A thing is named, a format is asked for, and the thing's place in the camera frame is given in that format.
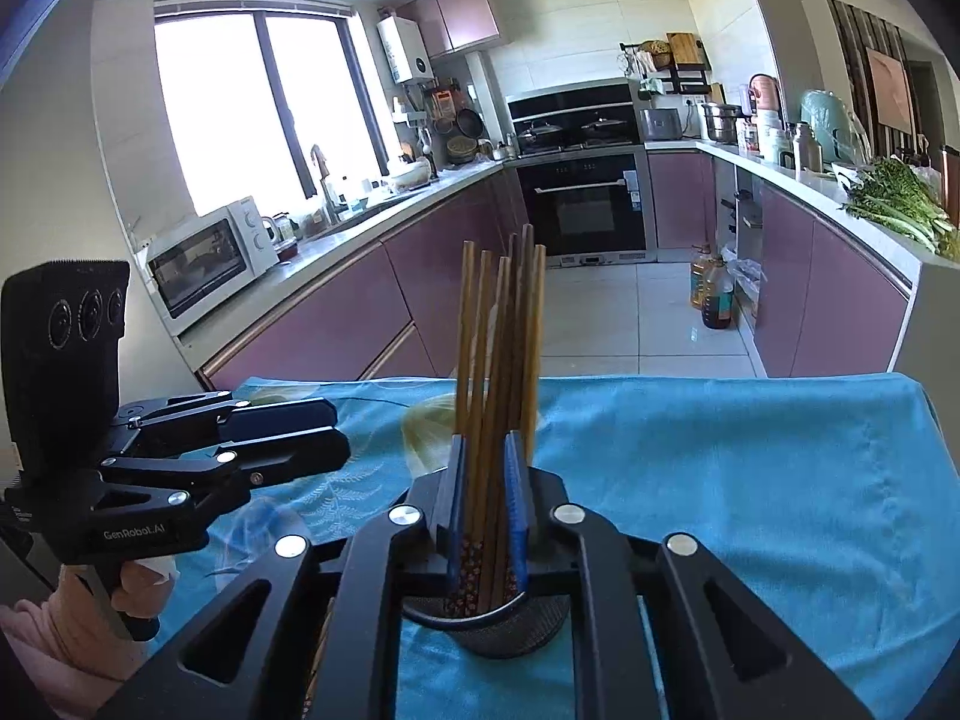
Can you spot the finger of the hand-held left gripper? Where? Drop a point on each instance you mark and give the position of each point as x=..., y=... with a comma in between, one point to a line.
x=300, y=454
x=277, y=418

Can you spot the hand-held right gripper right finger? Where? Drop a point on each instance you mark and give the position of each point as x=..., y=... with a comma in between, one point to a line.
x=514, y=510

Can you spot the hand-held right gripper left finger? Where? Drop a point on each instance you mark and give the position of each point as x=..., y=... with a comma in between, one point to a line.
x=454, y=510

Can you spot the bunch of wooden chopsticks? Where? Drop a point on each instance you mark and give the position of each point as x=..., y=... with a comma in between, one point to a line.
x=495, y=420

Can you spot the black mesh cup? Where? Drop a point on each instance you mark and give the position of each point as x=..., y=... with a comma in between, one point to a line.
x=487, y=634

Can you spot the wooden chopstick patterned end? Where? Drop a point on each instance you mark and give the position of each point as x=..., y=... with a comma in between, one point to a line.
x=321, y=652

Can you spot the person's left hand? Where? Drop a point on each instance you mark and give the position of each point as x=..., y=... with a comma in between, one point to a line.
x=142, y=585

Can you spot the pink base cabinet with sink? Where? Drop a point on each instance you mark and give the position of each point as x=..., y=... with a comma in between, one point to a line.
x=337, y=315

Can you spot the white microwave oven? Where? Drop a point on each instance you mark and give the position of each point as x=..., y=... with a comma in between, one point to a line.
x=210, y=262

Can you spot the blue floral tablecloth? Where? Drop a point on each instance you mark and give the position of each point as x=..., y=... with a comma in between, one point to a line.
x=712, y=465

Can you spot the kitchen faucet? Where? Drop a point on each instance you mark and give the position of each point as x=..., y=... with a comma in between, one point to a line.
x=324, y=180

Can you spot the white casserole pot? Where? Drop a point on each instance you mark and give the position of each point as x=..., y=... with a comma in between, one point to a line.
x=412, y=176

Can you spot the dark cooking oil bottle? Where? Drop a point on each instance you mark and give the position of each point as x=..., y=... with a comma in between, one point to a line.
x=718, y=300

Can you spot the yellow cooking oil bottle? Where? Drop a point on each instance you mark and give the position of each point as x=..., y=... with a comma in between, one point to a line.
x=700, y=281

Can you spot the black built-in stove oven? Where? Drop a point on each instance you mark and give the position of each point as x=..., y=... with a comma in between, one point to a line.
x=585, y=202

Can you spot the kitchen window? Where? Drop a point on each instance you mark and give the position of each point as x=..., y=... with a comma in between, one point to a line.
x=225, y=105

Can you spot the clear plastic bag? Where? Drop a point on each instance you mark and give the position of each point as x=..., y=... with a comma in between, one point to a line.
x=744, y=285

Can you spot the black hanging pan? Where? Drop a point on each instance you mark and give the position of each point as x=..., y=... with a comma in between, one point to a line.
x=469, y=123

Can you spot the black lidded pan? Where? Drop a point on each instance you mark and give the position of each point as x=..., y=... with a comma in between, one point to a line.
x=541, y=136
x=604, y=131

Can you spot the pink base cabinet white counter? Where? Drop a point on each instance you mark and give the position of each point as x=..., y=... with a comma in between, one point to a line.
x=825, y=285

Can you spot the white water heater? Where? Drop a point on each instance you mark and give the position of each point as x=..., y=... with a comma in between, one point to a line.
x=405, y=49

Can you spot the silver countertop appliance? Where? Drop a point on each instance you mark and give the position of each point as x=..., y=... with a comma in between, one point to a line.
x=661, y=124

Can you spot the steel stockpot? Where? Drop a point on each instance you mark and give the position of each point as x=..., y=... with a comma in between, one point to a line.
x=721, y=124

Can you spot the white canister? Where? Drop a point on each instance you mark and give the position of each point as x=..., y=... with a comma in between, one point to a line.
x=770, y=135

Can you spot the steel thermos bottle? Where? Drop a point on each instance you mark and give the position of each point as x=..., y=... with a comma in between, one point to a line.
x=807, y=150

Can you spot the pink electric kettle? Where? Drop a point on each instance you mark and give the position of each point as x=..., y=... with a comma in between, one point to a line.
x=765, y=94

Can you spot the wooden cutting board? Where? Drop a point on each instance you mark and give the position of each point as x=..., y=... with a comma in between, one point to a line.
x=684, y=49

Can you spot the green leafy vegetables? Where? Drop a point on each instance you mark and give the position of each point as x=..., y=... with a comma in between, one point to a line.
x=900, y=202

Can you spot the mint green appliance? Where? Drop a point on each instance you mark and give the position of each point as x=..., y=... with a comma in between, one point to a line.
x=832, y=127

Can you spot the dark slatted partition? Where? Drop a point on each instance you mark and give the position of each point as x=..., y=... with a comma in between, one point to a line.
x=851, y=52

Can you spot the pink wall cabinet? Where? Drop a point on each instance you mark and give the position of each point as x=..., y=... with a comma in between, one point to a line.
x=457, y=15

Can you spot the black wall rack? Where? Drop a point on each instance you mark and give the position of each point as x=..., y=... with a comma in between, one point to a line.
x=675, y=79

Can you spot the pink wall painting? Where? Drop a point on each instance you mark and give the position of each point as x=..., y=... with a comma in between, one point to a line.
x=891, y=90

